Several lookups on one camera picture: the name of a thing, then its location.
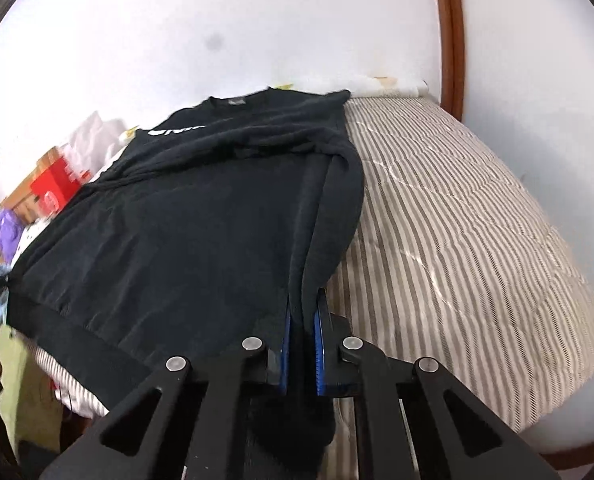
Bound red paper bag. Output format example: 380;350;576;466
29;157;90;218

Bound wooden headboard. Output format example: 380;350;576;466
0;147;62;211

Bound green bed sheet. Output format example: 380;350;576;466
0;325;62;453

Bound white crumpled tissue paper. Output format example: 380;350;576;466
67;110;128;171

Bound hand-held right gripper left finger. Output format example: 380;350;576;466
39;305;302;480

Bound brown wooden baseboard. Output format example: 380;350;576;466
537;435;594;471

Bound striped quilted bed cover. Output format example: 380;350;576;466
52;95;594;441

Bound purple cloth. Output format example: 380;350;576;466
0;209;25;263

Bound brown wooden door frame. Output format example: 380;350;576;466
429;0;465;121

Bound black sweatshirt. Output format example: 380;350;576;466
6;87;365;480

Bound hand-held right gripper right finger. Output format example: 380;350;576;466
313;287;562;480

